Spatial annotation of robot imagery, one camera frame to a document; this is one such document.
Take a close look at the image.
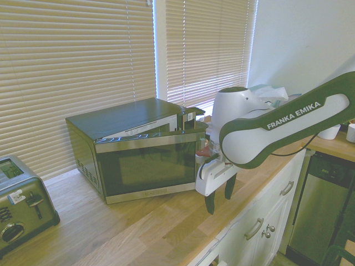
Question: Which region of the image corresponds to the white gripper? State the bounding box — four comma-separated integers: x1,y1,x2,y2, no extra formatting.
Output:
195,152,239,216

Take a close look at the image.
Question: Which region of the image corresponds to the stainless microwave door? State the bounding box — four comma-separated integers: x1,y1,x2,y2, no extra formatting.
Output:
94,130,205,205

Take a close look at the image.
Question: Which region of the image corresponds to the black stainless microwave body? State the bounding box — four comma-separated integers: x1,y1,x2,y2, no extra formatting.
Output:
65,97,209,205

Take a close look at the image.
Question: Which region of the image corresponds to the white cabinet drawer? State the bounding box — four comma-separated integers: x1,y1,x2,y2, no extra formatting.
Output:
219,151,306,250

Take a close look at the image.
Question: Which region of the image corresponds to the white cabinet door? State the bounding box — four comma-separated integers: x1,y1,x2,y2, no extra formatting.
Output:
219,199,292,266

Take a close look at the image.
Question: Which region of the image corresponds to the stainless steel dishwasher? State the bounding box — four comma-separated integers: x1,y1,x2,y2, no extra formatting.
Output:
285,151,355,261

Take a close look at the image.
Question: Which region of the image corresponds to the white crumpled paper towel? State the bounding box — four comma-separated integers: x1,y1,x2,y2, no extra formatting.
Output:
252,84,290,104

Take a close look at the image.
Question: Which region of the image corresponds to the white ceramic cup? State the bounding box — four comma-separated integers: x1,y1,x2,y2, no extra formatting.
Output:
316,124,341,140

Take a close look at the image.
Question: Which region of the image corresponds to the white bowl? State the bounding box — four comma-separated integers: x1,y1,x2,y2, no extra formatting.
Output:
346,123,355,144

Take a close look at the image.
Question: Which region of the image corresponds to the narrow beige window blind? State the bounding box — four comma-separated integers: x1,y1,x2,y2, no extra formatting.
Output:
165,0,257,112

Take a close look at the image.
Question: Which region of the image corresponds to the wide beige window blind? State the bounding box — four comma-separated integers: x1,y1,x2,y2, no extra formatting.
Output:
0,0,157,181

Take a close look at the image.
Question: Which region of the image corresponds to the stainless steel toaster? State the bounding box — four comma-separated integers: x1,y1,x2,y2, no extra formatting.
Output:
0,155,61,258

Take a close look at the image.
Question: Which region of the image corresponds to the silver drawer handle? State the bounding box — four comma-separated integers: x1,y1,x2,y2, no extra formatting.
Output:
244,217,265,241
280,181,295,196

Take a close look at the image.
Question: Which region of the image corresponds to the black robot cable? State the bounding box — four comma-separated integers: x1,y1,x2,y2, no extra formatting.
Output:
270,132,318,157

